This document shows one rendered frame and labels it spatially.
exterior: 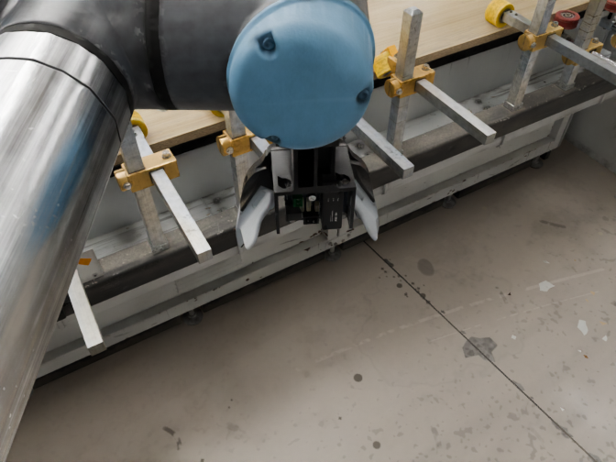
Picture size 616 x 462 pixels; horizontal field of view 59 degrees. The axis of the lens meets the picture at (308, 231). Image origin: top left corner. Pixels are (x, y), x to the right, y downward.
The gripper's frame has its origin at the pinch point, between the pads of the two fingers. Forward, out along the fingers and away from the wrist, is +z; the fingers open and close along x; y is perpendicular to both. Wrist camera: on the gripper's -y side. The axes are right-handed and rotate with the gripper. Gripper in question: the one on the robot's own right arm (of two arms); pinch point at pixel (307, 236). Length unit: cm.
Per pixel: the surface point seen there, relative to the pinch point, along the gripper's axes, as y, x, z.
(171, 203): -45, -25, 36
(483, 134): -62, 49, 36
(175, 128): -79, -27, 42
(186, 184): -81, -28, 63
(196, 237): -34, -19, 36
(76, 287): -32, -45, 46
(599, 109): -163, 156, 106
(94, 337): -19, -39, 46
